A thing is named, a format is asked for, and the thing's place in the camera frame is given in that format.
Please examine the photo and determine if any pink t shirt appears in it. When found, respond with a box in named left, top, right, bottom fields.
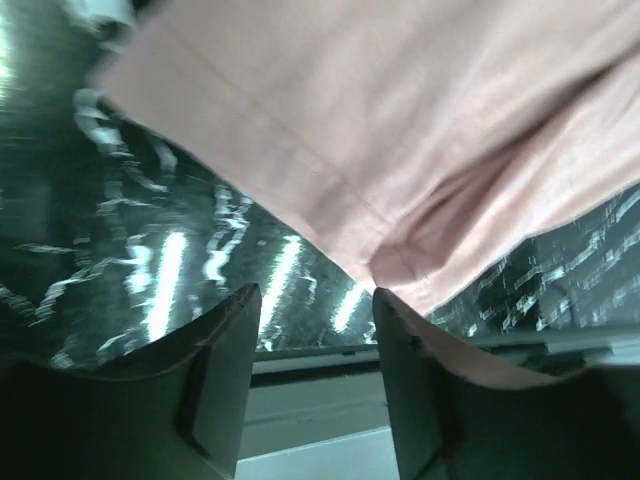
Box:
left=91, top=1, right=639, bottom=319

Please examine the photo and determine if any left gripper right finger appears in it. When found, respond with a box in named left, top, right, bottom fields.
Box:
left=373, top=288, right=639, bottom=479

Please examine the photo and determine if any aluminium frame rail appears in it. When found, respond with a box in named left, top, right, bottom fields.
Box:
left=252, top=324, right=639, bottom=375

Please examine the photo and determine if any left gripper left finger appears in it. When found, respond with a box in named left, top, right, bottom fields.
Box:
left=1, top=284, right=261, bottom=479

